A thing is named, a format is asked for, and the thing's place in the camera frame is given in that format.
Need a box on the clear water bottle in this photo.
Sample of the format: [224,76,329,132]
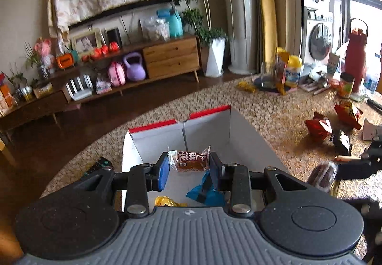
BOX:
[362,70,381,96]

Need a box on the small yellow candy wrapper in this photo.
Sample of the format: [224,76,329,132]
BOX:
[237,82,257,93]

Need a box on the small brown twist snack packet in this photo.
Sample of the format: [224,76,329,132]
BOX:
[168,146,211,173]

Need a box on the red yellow snack bag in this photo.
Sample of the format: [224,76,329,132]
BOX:
[334,100,363,130]

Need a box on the wooden tv cabinet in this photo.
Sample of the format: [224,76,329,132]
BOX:
[0,34,201,135]

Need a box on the glass cup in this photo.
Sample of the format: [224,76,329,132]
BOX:
[261,62,277,88]

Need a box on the yellow curtain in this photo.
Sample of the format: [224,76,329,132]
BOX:
[258,0,280,66]

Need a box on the vase with green plant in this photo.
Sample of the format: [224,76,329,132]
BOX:
[23,42,50,79]

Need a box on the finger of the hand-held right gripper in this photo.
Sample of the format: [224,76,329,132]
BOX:
[361,140,382,161]
[337,161,382,180]

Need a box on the orange radio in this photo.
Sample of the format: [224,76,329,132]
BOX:
[56,52,79,69]

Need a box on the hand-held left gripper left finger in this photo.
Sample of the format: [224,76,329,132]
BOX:
[80,152,170,218]

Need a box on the teal bottle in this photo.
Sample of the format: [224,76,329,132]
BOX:
[168,4,184,38]

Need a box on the small pile of packets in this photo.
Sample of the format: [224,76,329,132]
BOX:
[95,72,112,95]

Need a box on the orange white box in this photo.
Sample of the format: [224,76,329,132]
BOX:
[0,72,19,117]

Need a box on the blue snack packet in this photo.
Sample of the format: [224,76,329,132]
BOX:
[186,171,228,208]

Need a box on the clear plastic container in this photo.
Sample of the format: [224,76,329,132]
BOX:
[139,17,170,43]

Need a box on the photo frame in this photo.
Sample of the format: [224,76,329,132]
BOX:
[70,28,104,54]

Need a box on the grey floor air conditioner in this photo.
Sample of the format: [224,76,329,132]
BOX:
[220,0,260,75]

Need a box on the gold patterned tablecloth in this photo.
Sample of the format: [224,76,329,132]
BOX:
[39,76,382,265]

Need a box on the yellow lid bottle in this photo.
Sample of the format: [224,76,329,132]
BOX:
[285,55,304,88]

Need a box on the black snack packet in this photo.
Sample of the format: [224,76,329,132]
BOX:
[329,131,353,157]

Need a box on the light wooden drawer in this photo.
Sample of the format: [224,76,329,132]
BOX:
[146,53,200,79]
[142,37,199,63]

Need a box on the purple kettlebell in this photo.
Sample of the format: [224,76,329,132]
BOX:
[122,52,147,81]

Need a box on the potted plant with white pot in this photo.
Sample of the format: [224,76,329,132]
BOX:
[165,0,230,78]

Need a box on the tall yellow snack pouch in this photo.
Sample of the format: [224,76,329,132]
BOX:
[274,47,290,96]

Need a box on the dark red foil snack bag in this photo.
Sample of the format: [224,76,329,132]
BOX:
[304,111,334,143]

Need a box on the red thermos bottle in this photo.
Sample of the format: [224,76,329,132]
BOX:
[344,18,369,93]

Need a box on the black television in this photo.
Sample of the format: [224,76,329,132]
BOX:
[68,0,174,30]

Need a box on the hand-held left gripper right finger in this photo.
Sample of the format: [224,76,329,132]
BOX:
[209,152,302,217]

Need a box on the pink toy case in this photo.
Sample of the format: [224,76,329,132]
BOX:
[108,61,127,87]

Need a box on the black green device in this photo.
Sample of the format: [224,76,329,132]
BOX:
[82,157,113,176]

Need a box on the orange jar with black lid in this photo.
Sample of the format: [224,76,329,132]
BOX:
[337,72,355,100]

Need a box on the black stick remote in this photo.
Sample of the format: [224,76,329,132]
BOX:
[366,97,382,112]

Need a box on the black round coaster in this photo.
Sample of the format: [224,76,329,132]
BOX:
[252,77,299,94]

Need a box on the white snack bag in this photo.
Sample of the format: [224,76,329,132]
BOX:
[362,118,382,142]

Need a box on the washing machine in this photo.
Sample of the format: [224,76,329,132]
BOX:
[301,0,334,69]

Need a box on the stack of books and papers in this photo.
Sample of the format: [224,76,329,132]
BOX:
[298,70,338,96]

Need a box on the yellow candy packet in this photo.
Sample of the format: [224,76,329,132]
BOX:
[154,195,180,208]

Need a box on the pink flower doll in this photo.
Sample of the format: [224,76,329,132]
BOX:
[33,38,56,68]

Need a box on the black cylinder speaker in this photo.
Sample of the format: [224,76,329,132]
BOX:
[106,28,123,49]

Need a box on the red cardboard box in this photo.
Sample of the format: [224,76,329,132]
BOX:
[121,105,291,215]

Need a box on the small cardboard box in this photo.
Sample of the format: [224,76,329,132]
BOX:
[32,82,54,98]

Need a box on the white router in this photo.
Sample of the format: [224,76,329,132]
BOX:
[65,74,94,102]

